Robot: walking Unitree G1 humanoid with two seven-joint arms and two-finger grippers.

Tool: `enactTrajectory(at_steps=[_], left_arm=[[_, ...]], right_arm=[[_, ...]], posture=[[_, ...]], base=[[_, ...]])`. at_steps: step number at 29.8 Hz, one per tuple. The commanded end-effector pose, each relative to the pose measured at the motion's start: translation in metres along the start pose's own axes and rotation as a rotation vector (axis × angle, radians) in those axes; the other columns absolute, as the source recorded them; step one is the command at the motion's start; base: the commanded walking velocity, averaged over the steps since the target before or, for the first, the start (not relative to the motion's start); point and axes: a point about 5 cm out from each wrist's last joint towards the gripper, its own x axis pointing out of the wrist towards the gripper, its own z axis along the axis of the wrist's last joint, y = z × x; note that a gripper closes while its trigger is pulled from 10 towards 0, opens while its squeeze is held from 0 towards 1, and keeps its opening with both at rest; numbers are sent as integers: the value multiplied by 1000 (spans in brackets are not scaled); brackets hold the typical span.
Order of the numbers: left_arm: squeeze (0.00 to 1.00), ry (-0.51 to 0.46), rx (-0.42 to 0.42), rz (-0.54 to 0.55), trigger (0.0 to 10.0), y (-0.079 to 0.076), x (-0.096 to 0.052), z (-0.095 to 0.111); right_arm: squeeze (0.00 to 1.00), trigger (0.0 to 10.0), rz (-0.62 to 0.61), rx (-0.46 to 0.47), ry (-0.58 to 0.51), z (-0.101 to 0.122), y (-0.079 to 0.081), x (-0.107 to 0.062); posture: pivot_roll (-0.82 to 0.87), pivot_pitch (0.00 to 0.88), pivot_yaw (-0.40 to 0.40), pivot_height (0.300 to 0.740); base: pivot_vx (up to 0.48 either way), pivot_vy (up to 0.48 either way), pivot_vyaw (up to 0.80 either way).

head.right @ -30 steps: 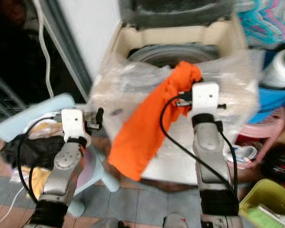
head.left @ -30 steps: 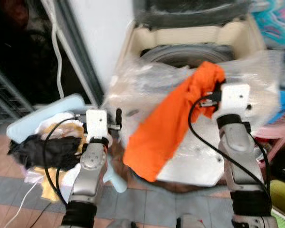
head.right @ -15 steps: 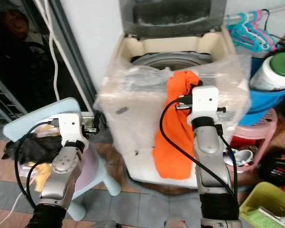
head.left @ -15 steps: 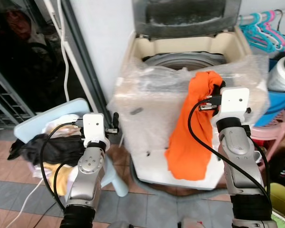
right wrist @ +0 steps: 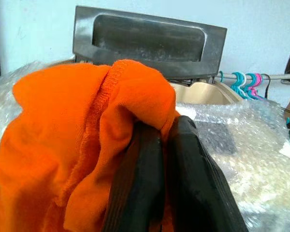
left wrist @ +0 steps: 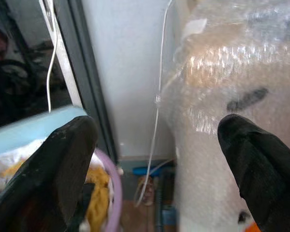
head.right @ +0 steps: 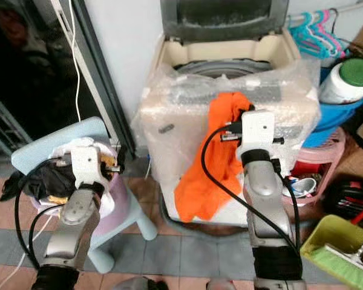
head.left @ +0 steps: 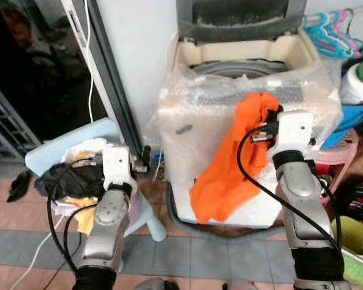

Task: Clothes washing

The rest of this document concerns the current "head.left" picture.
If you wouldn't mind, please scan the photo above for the blue plastic basin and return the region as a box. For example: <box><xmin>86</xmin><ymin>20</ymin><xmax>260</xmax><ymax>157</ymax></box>
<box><xmin>320</xmin><ymin>101</ymin><xmax>363</xmax><ymax>150</ymax></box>

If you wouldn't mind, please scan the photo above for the black and red tool case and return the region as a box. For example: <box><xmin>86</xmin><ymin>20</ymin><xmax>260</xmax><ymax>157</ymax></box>
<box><xmin>338</xmin><ymin>177</ymin><xmax>363</xmax><ymax>225</ymax></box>

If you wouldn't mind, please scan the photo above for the light blue plastic chair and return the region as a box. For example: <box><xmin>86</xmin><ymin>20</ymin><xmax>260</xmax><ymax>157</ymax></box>
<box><xmin>25</xmin><ymin>117</ymin><xmax>168</xmax><ymax>243</ymax></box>

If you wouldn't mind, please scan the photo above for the pink clothes hanger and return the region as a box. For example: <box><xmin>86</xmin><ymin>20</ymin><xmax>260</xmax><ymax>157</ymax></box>
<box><xmin>327</xmin><ymin>9</ymin><xmax>363</xmax><ymax>59</ymax></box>

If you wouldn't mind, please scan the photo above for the cyan clothes hanger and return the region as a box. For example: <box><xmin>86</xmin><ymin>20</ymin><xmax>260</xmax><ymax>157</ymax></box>
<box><xmin>302</xmin><ymin>12</ymin><xmax>352</xmax><ymax>59</ymax></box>

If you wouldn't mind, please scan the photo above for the grey left robot foot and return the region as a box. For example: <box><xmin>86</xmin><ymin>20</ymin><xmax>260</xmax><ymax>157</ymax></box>
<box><xmin>133</xmin><ymin>277</ymin><xmax>171</xmax><ymax>290</ymax></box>

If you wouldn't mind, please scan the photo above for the black sock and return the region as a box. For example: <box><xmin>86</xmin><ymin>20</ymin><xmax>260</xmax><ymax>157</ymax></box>
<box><xmin>7</xmin><ymin>170</ymin><xmax>33</xmax><ymax>204</ymax></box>

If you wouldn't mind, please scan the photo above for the white garment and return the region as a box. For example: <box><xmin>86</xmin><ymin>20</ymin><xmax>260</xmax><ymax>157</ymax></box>
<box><xmin>60</xmin><ymin>138</ymin><xmax>128</xmax><ymax>165</ymax></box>

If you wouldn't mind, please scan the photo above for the black garment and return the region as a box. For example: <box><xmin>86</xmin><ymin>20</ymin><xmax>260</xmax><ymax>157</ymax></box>
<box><xmin>34</xmin><ymin>161</ymin><xmax>107</xmax><ymax>201</ymax></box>

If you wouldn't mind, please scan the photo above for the plastic-wrapped top-load washing machine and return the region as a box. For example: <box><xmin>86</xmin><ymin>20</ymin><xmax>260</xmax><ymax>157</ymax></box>
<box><xmin>157</xmin><ymin>29</ymin><xmax>345</xmax><ymax>228</ymax></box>

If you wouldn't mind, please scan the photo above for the grey metal grate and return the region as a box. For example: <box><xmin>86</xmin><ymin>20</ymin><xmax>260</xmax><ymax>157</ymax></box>
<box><xmin>0</xmin><ymin>75</ymin><xmax>42</xmax><ymax>163</ymax></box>

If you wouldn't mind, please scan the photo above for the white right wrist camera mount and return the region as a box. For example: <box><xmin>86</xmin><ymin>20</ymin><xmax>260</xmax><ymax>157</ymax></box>
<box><xmin>271</xmin><ymin>111</ymin><xmax>316</xmax><ymax>155</ymax></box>

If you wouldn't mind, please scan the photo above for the dark sliding door frame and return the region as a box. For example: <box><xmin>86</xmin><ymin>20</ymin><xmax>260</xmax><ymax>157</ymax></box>
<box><xmin>87</xmin><ymin>0</ymin><xmax>144</xmax><ymax>159</ymax></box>

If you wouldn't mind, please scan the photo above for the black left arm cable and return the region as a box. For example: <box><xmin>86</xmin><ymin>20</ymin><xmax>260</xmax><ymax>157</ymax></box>
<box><xmin>46</xmin><ymin>168</ymin><xmax>99</xmax><ymax>274</ymax></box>

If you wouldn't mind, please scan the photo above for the pink plastic stool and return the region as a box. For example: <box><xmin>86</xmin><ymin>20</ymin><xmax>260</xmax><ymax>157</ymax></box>
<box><xmin>313</xmin><ymin>129</ymin><xmax>362</xmax><ymax>195</ymax></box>

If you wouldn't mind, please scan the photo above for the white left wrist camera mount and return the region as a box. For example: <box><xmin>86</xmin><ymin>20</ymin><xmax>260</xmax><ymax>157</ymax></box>
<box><xmin>101</xmin><ymin>144</ymin><xmax>138</xmax><ymax>192</ymax></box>

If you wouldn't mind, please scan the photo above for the orange garment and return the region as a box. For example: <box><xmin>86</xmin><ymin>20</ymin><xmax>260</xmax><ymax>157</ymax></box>
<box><xmin>189</xmin><ymin>91</ymin><xmax>283</xmax><ymax>225</ymax></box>

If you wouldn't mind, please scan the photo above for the white jug with green lid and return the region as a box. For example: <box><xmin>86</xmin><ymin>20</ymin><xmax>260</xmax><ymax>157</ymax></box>
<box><xmin>340</xmin><ymin>58</ymin><xmax>363</xmax><ymax>105</ymax></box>

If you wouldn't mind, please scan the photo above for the dark grey washer lid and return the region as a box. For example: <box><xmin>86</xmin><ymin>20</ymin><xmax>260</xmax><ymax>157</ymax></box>
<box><xmin>176</xmin><ymin>0</ymin><xmax>308</xmax><ymax>44</ymax></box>

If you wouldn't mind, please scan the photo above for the yellow garment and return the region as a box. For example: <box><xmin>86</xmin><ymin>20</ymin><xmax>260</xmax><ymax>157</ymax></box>
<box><xmin>62</xmin><ymin>195</ymin><xmax>100</xmax><ymax>236</ymax></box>

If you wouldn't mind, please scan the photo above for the white floor cable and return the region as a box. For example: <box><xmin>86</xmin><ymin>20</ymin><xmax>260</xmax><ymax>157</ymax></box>
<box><xmin>11</xmin><ymin>213</ymin><xmax>68</xmax><ymax>290</ymax></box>

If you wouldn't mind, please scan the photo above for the thin white wall cable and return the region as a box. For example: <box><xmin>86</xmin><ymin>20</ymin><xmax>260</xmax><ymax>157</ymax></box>
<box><xmin>83</xmin><ymin>0</ymin><xmax>96</xmax><ymax>124</ymax></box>

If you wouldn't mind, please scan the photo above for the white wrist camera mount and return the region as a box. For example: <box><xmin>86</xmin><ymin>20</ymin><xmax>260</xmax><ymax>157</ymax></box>
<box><xmin>271</xmin><ymin>111</ymin><xmax>316</xmax><ymax>155</ymax></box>
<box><xmin>101</xmin><ymin>144</ymin><xmax>138</xmax><ymax>192</ymax></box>

